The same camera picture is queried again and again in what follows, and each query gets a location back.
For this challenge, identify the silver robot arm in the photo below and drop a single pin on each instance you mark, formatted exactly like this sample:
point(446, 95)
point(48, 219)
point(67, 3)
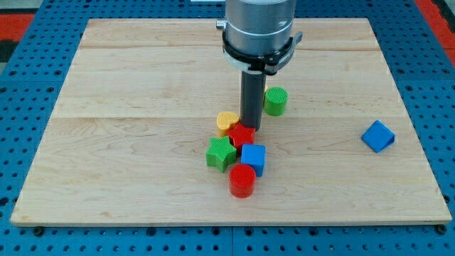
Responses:
point(257, 27)

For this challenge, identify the blue cube block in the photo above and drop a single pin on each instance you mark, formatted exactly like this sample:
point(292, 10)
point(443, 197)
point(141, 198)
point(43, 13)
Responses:
point(255, 156)

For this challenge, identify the yellow heart block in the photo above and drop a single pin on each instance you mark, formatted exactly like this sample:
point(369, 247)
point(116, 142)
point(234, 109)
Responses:
point(225, 121)

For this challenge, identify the red star block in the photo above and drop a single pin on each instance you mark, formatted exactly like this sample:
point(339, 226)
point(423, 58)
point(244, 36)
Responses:
point(241, 135)

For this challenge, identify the green star block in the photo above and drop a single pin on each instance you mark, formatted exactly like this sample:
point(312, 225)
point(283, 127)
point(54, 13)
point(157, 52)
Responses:
point(220, 153)

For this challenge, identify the red cylinder block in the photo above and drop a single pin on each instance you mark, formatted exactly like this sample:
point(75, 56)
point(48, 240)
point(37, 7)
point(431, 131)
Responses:
point(241, 179)

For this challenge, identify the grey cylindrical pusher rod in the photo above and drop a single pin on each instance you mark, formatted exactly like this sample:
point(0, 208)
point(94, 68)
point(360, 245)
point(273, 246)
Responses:
point(252, 99)

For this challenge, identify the green cylinder block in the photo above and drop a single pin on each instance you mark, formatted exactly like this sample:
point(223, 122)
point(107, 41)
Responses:
point(275, 101)

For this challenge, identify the yellow block behind rod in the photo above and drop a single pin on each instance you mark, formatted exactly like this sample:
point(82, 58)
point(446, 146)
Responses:
point(265, 89)

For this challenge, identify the light wooden board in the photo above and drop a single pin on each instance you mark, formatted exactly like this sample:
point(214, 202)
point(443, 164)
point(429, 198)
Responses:
point(125, 144)

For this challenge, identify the blue triangular prism block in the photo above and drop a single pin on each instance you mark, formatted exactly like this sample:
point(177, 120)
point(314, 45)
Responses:
point(378, 136)

